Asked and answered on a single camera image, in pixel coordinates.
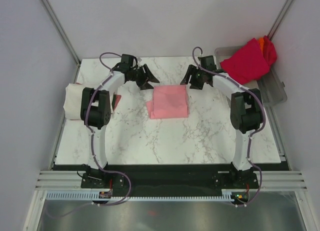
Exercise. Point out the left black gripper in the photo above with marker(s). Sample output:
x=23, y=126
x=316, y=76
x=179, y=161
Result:
x=147, y=77

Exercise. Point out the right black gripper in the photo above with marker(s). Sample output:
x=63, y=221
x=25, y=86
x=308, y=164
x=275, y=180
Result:
x=192, y=70

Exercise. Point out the pink t shirt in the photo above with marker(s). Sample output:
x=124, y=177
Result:
x=168, y=102

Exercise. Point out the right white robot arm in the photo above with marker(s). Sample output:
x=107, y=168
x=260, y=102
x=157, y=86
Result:
x=247, y=114

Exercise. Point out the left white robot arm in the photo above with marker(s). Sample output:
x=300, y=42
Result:
x=97, y=104

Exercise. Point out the folded dark red t shirt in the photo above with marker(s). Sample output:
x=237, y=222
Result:
x=115, y=99

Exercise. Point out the crimson t shirt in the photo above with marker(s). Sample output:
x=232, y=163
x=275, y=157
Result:
x=249, y=63

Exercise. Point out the orange t shirt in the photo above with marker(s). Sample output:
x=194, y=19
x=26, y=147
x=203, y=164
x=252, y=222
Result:
x=261, y=43

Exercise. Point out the folded cream t shirt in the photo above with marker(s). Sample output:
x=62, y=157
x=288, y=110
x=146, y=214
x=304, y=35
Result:
x=73, y=101

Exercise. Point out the grey plastic tray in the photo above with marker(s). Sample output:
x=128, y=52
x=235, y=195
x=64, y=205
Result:
x=271, y=87

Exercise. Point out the right aluminium corner profile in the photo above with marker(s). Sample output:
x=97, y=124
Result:
x=280, y=18

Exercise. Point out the aluminium corner profile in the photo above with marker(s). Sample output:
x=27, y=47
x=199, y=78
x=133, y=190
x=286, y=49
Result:
x=280, y=18
x=60, y=30

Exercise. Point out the left aluminium corner profile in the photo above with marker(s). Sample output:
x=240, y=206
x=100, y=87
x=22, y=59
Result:
x=60, y=30

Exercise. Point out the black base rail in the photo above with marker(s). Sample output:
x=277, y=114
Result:
x=164, y=179

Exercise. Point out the white slotted cable duct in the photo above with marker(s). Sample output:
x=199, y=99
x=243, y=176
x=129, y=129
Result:
x=100, y=196

